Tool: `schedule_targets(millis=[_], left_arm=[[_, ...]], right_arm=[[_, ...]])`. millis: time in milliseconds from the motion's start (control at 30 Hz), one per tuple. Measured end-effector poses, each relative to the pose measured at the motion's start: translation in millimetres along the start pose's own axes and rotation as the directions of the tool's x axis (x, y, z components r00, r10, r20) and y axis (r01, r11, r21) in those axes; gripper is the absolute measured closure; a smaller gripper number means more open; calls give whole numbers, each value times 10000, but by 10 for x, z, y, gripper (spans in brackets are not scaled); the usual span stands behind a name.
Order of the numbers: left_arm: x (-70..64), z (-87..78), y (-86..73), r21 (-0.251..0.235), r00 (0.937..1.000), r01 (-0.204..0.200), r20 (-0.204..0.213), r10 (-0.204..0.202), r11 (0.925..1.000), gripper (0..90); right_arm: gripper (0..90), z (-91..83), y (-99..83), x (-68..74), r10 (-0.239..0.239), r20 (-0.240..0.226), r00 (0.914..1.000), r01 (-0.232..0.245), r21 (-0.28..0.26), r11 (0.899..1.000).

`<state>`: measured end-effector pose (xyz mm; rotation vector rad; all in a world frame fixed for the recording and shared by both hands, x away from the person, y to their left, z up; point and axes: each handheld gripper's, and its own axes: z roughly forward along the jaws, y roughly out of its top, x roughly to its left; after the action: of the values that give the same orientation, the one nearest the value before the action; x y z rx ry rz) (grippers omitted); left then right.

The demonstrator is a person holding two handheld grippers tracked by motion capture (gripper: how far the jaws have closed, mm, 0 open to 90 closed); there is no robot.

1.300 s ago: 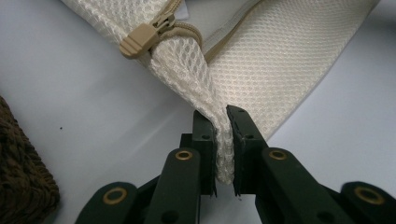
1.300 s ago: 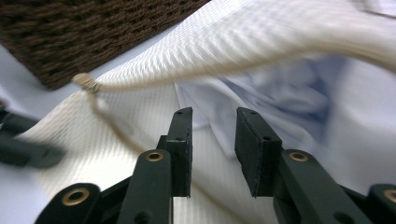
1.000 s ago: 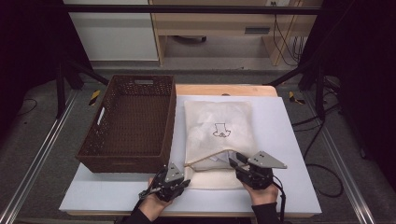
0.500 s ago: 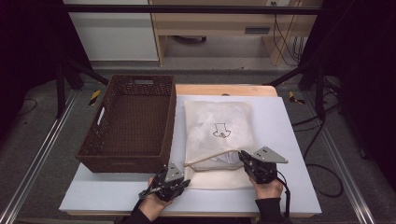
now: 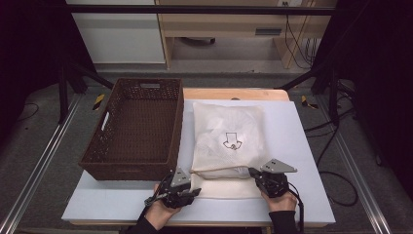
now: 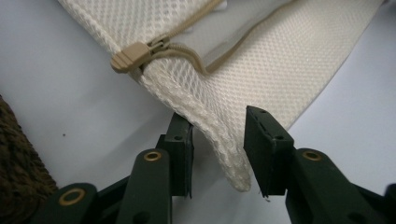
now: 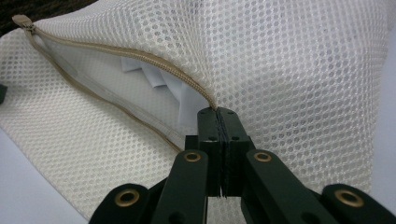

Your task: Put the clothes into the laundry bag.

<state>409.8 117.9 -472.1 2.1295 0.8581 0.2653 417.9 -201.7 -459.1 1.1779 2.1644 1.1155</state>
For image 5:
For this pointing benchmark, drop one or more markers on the pale grey table board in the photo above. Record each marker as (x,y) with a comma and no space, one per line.
(87,204)

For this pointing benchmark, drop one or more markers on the brown woven basket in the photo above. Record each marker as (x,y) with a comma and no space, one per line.
(142,130)

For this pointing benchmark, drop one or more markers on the black horizontal frame bar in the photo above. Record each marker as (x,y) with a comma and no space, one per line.
(195,9)

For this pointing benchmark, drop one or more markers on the person's right hand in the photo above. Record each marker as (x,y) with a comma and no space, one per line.
(282,204)

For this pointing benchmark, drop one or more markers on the light wooden desk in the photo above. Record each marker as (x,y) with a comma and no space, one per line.
(227,24)

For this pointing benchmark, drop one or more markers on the person's left hand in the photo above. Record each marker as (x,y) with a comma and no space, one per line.
(159,214)

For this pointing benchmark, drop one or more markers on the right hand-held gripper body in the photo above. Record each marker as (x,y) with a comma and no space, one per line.
(277,166)

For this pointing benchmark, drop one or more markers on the white wall socket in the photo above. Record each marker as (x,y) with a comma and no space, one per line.
(289,3)

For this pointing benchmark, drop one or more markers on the white cabinet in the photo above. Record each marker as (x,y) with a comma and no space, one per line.
(120,42)

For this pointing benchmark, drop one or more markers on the dark curtain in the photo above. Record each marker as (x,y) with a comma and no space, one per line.
(29,48)
(380,65)

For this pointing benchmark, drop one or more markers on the aluminium floor rail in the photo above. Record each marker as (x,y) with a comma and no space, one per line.
(373,208)
(48,148)

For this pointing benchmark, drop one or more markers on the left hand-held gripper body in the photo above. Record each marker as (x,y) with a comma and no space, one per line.
(180,178)

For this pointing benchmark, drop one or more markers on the black metal stand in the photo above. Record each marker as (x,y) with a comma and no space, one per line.
(63,97)
(333,97)

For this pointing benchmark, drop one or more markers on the yellow black floor tape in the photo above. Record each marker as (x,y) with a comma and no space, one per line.
(99,101)
(305,101)

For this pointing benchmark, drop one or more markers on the cream mesh laundry bag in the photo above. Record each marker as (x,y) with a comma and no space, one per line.
(227,126)

